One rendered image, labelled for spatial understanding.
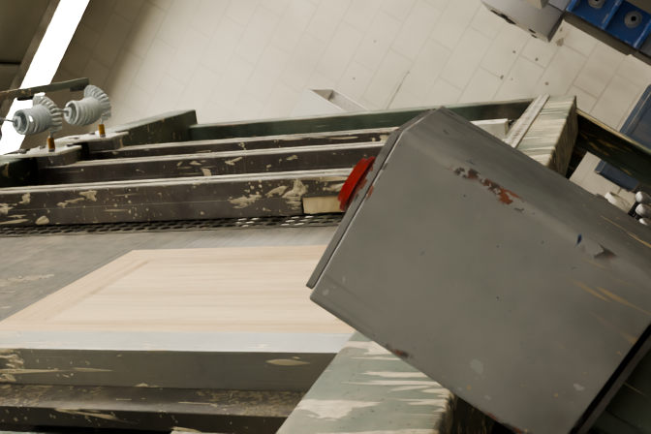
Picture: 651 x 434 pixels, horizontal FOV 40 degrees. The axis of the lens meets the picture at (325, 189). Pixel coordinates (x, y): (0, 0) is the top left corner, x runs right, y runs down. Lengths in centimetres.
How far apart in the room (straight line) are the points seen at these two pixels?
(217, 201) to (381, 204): 115
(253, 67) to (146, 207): 490
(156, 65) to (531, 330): 642
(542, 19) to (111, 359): 59
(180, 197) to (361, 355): 95
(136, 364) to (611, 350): 53
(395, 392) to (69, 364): 38
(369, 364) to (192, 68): 605
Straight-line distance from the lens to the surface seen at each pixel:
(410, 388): 70
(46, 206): 183
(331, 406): 69
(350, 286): 52
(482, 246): 49
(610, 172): 517
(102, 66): 706
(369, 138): 208
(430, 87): 626
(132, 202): 172
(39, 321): 114
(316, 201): 157
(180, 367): 89
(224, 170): 197
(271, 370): 85
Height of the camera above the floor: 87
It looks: 9 degrees up
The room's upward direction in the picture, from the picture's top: 58 degrees counter-clockwise
